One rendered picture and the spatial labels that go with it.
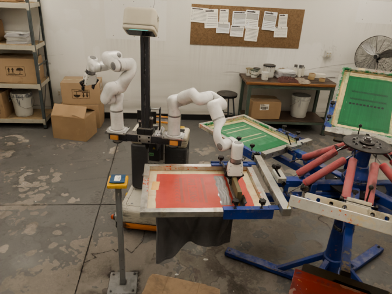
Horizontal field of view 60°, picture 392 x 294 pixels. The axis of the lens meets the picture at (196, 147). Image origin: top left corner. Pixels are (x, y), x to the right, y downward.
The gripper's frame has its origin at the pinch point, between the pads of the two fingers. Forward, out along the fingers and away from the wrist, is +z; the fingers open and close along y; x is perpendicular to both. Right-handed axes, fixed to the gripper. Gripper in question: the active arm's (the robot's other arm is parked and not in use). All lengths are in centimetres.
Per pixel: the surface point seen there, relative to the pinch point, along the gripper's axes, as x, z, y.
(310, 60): -380, -12, -206
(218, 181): -9.6, 5.6, 8.1
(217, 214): 28.9, 4.5, 14.3
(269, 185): 7.2, -1.9, -22.3
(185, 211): 28.5, 2.5, 33.5
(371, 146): 4, -29, -86
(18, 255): -46, 101, 168
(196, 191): 1.6, 6.0, 24.5
